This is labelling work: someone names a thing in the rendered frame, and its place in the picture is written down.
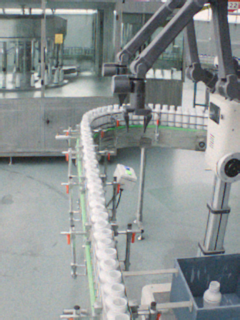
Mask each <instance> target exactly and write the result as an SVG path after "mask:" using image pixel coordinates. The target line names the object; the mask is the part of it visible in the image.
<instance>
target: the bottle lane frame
mask: <svg viewBox="0 0 240 320"><path fill-rule="evenodd" d="M76 165H77V171H79V176H78V178H79V183H80V181H81V178H80V176H81V161H78V159H77V164H76ZM78 188H79V189H81V188H82V186H78ZM78 197H79V198H80V205H81V212H80V214H82V220H81V232H84V230H85V226H84V224H85V221H86V214H85V206H84V195H83V194H81V192H80V191H79V196H78ZM85 237H87V236H84V234H83V235H82V243H83V249H84V260H85V259H86V266H85V269H86V283H87V294H88V303H89V313H90V314H92V311H94V307H93V306H92V304H93V303H94V301H96V294H95V291H96V290H94V284H95V283H94V281H93V274H92V271H93V270H92V266H91V265H93V264H91V259H92V258H91V252H90V251H89V246H85V241H84V239H85Z"/></svg>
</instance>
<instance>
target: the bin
mask: <svg viewBox="0 0 240 320"><path fill-rule="evenodd" d="M174 262H175V263H174V269H156V270H151V271H125V272H123V275H124V276H142V275H157V274H170V273H173V275H172V281H171V292H170V293H169V302H170V303H164V304H157V305H156V309H157V310H158V309H168V310H169V311H173V313H174V315H175V317H176V320H240V252H236V253H234V254H219V255H204V256H188V257H186V258H174ZM213 281H217V282H218V283H219V286H220V287H219V292H220V293H221V303H220V306H218V307H206V308H203V307H204V304H203V296H204V294H205V292H206V291H207V290H208V289H209V284H210V283H211V282H213ZM149 306H151V304H149V305H139V308H138V311H148V310H149Z"/></svg>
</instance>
